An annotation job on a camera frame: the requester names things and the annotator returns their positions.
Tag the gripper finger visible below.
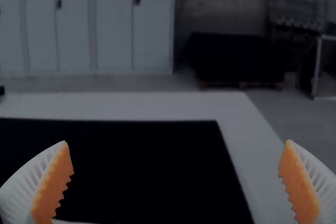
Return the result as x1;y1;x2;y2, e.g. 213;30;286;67
278;139;336;224
0;140;75;224

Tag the black mat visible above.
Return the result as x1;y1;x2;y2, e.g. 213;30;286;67
0;118;256;224

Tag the black crate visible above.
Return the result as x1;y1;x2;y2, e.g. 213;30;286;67
189;31;288;83

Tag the grey cupboard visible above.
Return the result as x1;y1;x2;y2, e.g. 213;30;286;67
26;0;93;74
0;0;27;75
93;0;176;75

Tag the grey metal rack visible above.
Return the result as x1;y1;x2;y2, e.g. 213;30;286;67
267;0;329;43

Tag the aluminium frame cart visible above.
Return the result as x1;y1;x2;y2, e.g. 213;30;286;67
311;34;336;101

